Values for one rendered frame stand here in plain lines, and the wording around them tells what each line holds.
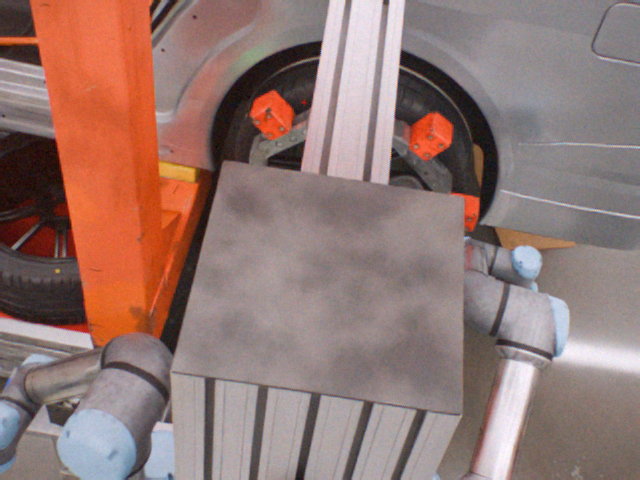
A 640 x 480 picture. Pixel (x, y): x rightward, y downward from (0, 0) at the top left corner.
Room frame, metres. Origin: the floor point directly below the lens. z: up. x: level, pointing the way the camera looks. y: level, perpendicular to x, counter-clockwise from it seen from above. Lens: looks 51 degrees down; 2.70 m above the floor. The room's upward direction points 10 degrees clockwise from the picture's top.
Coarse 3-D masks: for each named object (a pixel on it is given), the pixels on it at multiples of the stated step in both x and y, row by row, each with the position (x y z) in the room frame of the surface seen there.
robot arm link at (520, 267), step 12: (504, 252) 1.44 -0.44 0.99; (516, 252) 1.43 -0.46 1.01; (528, 252) 1.43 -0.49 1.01; (504, 264) 1.41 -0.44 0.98; (516, 264) 1.40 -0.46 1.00; (528, 264) 1.40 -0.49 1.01; (540, 264) 1.41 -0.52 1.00; (504, 276) 1.39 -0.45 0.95; (516, 276) 1.39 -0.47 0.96; (528, 276) 1.39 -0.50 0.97; (528, 288) 1.40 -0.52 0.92
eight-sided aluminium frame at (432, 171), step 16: (304, 112) 1.70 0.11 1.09; (304, 128) 1.65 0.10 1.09; (400, 128) 1.67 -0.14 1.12; (256, 144) 1.67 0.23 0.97; (272, 144) 1.65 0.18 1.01; (288, 144) 1.65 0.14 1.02; (400, 144) 1.64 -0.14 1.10; (256, 160) 1.65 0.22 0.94; (416, 160) 1.64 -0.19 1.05; (432, 160) 1.68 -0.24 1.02; (432, 176) 1.64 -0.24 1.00; (448, 176) 1.67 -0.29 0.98; (448, 192) 1.63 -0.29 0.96
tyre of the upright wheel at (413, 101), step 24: (288, 48) 1.94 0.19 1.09; (312, 48) 1.89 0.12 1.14; (264, 72) 1.92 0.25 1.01; (288, 72) 1.83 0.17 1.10; (312, 72) 1.79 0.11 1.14; (408, 72) 1.83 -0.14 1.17; (432, 72) 1.88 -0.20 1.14; (288, 96) 1.73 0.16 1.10; (312, 96) 1.73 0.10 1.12; (408, 96) 1.74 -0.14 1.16; (432, 96) 1.79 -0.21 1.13; (456, 96) 1.87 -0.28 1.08; (408, 120) 1.72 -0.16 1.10; (456, 120) 1.79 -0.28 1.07; (240, 144) 1.74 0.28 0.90; (456, 144) 1.72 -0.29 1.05; (456, 168) 1.72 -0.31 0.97; (456, 192) 1.72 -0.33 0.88
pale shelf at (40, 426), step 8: (16, 368) 1.19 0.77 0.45; (40, 416) 1.06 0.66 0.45; (48, 416) 1.07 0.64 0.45; (32, 424) 1.04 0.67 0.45; (40, 424) 1.04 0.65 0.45; (48, 424) 1.04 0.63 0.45; (32, 432) 1.02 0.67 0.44; (40, 432) 1.02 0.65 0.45; (48, 432) 1.02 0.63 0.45; (56, 432) 1.03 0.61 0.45
